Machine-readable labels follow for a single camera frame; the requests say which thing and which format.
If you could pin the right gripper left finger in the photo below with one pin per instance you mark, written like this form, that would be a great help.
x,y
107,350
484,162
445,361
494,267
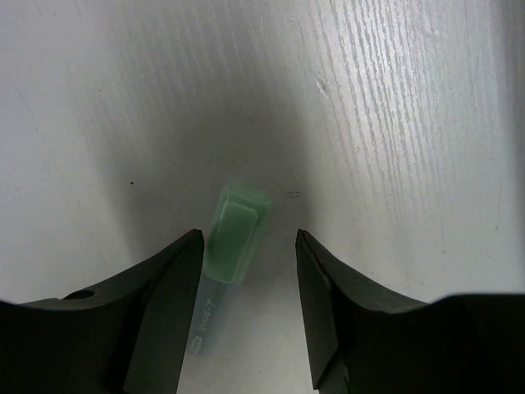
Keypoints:
x,y
126,334

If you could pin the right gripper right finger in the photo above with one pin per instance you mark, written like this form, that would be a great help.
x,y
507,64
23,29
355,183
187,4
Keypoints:
x,y
362,337

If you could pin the green highlighter marker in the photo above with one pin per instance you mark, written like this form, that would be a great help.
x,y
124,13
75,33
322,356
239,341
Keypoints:
x,y
238,224

